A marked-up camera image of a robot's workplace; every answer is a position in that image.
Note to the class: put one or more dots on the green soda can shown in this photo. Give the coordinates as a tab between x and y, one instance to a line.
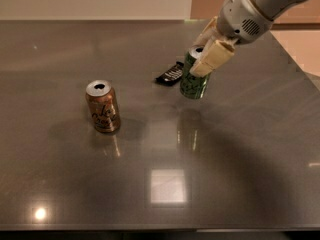
190	86

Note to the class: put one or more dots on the black chocolate bar wrapper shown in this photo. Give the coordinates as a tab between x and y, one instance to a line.
172	75

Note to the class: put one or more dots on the orange soda can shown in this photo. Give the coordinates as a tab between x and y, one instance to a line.
103	106

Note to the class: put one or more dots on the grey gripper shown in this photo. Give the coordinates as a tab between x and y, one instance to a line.
237	21

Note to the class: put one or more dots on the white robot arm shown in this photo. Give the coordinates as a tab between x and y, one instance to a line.
272	8

